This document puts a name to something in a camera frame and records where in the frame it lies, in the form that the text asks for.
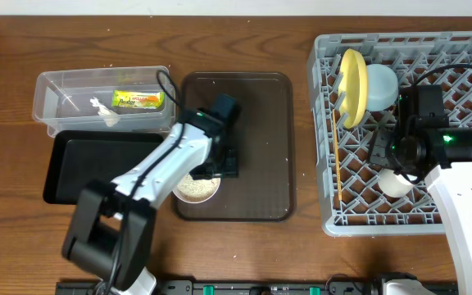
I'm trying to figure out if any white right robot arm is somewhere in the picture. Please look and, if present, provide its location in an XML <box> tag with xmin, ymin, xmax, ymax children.
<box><xmin>368</xmin><ymin>85</ymin><xmax>472</xmax><ymax>294</ymax></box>

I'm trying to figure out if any small white cup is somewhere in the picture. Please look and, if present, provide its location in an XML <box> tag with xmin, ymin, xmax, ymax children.
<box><xmin>378</xmin><ymin>169</ymin><xmax>417</xmax><ymax>198</ymax></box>

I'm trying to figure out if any yellow plate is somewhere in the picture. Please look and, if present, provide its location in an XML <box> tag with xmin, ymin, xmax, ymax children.
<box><xmin>338</xmin><ymin>48</ymin><xmax>369</xmax><ymax>129</ymax></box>

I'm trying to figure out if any dark brown serving tray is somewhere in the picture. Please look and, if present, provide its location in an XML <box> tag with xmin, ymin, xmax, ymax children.
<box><xmin>172</xmin><ymin>72</ymin><xmax>296</xmax><ymax>222</ymax></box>

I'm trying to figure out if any light blue bowl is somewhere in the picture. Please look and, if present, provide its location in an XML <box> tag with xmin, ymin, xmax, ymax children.
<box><xmin>366</xmin><ymin>64</ymin><xmax>399</xmax><ymax>111</ymax></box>

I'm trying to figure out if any white bowl with rice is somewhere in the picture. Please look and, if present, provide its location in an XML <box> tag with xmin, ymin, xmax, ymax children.
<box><xmin>173</xmin><ymin>175</ymin><xmax>220</xmax><ymax>204</ymax></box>

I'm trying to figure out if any clear plastic bin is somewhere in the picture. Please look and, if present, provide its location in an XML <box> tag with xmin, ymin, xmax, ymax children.
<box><xmin>33</xmin><ymin>66</ymin><xmax>175</xmax><ymax>137</ymax></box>

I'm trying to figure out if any grey dishwasher rack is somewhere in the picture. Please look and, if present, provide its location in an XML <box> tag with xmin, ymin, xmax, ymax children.
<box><xmin>307</xmin><ymin>31</ymin><xmax>472</xmax><ymax>237</ymax></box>

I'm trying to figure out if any black plastic bin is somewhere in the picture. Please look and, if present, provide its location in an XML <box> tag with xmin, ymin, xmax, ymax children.
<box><xmin>43</xmin><ymin>130</ymin><xmax>163</xmax><ymax>205</ymax></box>

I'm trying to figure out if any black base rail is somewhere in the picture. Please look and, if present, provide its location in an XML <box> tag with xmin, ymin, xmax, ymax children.
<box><xmin>54</xmin><ymin>274</ymin><xmax>459</xmax><ymax>295</ymax></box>

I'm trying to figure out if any green snack wrapper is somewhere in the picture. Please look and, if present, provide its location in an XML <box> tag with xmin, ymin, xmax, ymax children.
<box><xmin>111</xmin><ymin>90</ymin><xmax>166</xmax><ymax>109</ymax></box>

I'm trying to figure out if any white tissue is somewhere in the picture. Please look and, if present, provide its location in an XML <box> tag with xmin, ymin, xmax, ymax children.
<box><xmin>89</xmin><ymin>97</ymin><xmax>120</xmax><ymax>127</ymax></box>

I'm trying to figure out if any pile of white rice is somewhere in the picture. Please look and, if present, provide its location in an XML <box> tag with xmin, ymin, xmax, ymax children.
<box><xmin>177</xmin><ymin>175</ymin><xmax>220</xmax><ymax>200</ymax></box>

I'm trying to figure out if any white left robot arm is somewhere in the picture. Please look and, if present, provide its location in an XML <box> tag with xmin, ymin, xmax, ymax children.
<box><xmin>61</xmin><ymin>94</ymin><xmax>240</xmax><ymax>294</ymax></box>

